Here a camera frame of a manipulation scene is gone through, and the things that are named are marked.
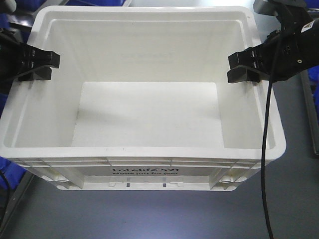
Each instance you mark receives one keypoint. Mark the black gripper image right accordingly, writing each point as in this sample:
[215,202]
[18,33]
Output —
[298,51]

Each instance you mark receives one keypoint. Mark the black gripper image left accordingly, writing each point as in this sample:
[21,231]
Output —
[17,60]

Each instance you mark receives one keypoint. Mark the white plastic tote bin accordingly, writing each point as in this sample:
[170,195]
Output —
[140,100]

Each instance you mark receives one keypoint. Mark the black cable image right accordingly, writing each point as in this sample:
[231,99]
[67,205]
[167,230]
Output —
[264,142]

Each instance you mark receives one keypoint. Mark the grey camera mount image right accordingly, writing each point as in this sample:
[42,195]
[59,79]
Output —
[267,7]

